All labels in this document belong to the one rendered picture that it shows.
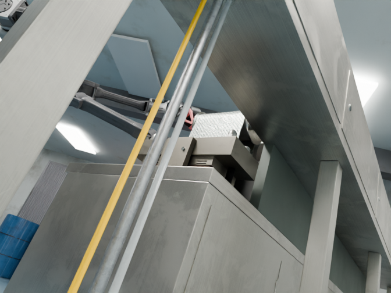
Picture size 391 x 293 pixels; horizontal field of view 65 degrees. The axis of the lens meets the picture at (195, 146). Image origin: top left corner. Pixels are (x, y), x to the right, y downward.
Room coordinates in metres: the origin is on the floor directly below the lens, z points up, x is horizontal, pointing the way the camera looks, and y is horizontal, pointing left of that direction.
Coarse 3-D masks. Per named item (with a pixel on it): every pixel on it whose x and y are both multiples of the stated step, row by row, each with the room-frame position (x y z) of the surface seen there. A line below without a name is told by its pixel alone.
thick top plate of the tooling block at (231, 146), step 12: (144, 144) 0.99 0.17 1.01; (204, 144) 0.81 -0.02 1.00; (216, 144) 0.78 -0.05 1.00; (228, 144) 0.75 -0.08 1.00; (240, 144) 0.77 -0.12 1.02; (216, 156) 0.79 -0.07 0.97; (228, 156) 0.76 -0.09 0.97; (240, 156) 0.78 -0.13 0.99; (252, 156) 0.82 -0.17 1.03; (240, 168) 0.81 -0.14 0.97; (252, 168) 0.84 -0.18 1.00; (252, 180) 0.86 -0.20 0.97
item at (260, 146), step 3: (261, 144) 1.06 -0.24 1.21; (255, 147) 1.06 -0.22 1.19; (258, 147) 1.05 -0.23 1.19; (261, 147) 1.07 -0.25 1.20; (255, 150) 1.06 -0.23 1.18; (258, 150) 1.06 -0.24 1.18; (261, 150) 1.07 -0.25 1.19; (255, 153) 1.06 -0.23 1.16; (258, 153) 1.06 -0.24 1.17; (261, 153) 1.08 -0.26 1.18; (255, 156) 1.06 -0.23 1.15; (258, 156) 1.07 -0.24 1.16; (255, 159) 1.06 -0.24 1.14; (258, 159) 1.07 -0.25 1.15
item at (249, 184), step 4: (236, 180) 1.03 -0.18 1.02; (240, 180) 1.02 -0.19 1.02; (244, 180) 1.01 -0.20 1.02; (236, 184) 1.03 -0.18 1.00; (240, 184) 1.02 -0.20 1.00; (244, 184) 1.01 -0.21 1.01; (248, 184) 1.00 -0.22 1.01; (252, 184) 0.99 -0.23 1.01; (236, 188) 1.03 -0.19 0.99; (240, 188) 1.01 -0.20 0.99; (244, 188) 1.00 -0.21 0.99; (248, 188) 0.99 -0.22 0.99; (252, 188) 0.98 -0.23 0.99; (240, 192) 1.01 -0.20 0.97; (244, 192) 1.00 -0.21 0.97; (248, 192) 0.99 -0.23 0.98; (244, 196) 1.00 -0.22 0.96; (248, 196) 0.99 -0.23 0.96; (248, 200) 0.99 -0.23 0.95
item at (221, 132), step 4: (232, 128) 1.00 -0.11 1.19; (236, 128) 0.98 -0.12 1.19; (240, 128) 0.97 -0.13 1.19; (192, 132) 1.12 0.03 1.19; (196, 132) 1.11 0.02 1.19; (200, 132) 1.10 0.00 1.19; (204, 132) 1.08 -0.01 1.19; (208, 132) 1.07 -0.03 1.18; (212, 132) 1.05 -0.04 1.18; (216, 132) 1.04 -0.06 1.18; (220, 132) 1.03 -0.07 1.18; (224, 132) 1.02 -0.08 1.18; (228, 132) 1.01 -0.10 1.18; (240, 132) 0.97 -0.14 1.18; (192, 136) 1.12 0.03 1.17; (196, 136) 1.10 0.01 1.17; (200, 136) 1.09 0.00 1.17; (204, 136) 1.08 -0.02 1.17; (208, 136) 1.06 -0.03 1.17; (212, 136) 1.05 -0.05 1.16; (216, 136) 1.04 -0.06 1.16; (220, 136) 1.03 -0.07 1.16; (224, 136) 1.01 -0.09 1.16
